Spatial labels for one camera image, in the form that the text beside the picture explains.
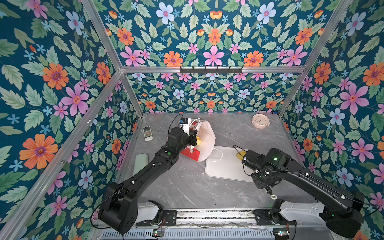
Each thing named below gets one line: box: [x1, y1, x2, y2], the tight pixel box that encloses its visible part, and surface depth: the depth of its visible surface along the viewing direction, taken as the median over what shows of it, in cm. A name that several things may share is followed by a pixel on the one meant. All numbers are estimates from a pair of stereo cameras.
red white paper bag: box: [181, 118, 216, 162], surface depth 88 cm
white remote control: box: [143, 125, 154, 142], surface depth 107 cm
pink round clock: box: [251, 113, 271, 129], surface depth 113 cm
